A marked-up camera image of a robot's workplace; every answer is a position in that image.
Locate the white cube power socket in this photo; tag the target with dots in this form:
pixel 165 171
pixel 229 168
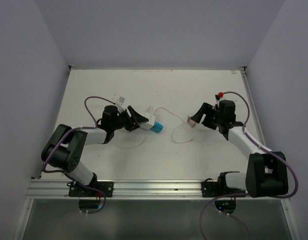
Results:
pixel 151 121

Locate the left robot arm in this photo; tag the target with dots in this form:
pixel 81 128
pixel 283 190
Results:
pixel 63 151

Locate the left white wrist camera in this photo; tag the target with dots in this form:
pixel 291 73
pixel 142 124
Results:
pixel 120 104

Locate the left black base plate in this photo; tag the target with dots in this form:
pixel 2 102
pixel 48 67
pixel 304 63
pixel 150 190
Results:
pixel 99 189

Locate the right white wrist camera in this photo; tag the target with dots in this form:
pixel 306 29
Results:
pixel 220 97

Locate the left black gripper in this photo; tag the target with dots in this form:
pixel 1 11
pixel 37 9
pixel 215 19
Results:
pixel 132 125

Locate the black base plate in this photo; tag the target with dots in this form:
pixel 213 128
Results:
pixel 211 189
pixel 99 189

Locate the aluminium right side rail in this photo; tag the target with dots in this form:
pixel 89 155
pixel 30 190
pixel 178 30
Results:
pixel 253 110

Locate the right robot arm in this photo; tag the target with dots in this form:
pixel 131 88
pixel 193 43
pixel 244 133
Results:
pixel 265 175

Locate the blue adapter plug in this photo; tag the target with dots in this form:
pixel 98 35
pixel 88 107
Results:
pixel 157 127

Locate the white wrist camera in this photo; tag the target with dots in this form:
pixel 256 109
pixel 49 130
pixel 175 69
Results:
pixel 220 97
pixel 120 104

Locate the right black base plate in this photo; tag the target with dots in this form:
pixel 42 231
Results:
pixel 211 189

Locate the white adapter plug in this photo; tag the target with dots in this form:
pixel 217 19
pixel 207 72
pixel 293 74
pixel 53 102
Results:
pixel 150 110

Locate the aluminium front rail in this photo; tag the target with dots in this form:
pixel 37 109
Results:
pixel 122 189

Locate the pink brown charger plug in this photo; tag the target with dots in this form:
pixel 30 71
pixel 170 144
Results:
pixel 191 123

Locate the aluminium rail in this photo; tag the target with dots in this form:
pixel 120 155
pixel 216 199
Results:
pixel 122 189
pixel 253 110

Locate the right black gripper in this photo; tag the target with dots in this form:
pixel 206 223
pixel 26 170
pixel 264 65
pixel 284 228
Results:
pixel 206 108

